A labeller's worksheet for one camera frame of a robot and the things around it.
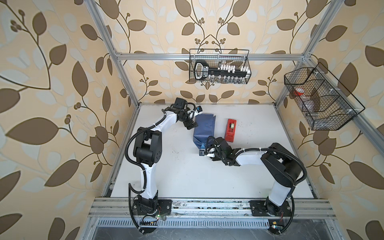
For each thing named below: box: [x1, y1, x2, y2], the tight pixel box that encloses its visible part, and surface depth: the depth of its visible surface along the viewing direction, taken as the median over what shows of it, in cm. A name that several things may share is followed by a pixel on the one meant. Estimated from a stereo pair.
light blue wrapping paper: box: [193, 113, 216, 150], surface depth 98 cm
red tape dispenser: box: [224, 118, 237, 143], surface depth 101 cm
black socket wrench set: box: [194, 60, 252, 82], surface depth 86 cm
